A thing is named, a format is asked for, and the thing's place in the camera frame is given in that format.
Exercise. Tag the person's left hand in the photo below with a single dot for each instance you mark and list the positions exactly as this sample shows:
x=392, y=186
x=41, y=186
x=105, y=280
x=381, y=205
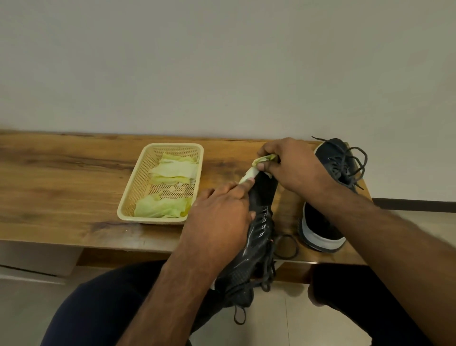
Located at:
x=217, y=228

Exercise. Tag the person's right hand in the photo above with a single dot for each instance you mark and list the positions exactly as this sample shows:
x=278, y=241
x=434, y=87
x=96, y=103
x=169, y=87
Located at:
x=303, y=167

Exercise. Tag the grey shoelace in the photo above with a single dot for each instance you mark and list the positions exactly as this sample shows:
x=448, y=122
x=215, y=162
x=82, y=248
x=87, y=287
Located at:
x=270, y=256
x=347, y=164

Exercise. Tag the dark sneaker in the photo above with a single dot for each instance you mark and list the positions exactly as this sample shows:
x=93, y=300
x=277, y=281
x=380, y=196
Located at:
x=263, y=192
x=317, y=231

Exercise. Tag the person's right forearm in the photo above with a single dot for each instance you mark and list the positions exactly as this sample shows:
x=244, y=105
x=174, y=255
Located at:
x=399, y=256

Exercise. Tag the person's left forearm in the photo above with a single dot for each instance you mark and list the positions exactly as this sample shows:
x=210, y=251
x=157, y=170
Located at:
x=167, y=306

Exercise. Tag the cream plastic mesh basket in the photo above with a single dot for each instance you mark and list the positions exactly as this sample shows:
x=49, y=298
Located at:
x=133, y=192

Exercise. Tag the dark baseboard strip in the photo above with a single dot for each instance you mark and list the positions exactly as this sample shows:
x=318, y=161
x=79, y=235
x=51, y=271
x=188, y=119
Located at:
x=413, y=205

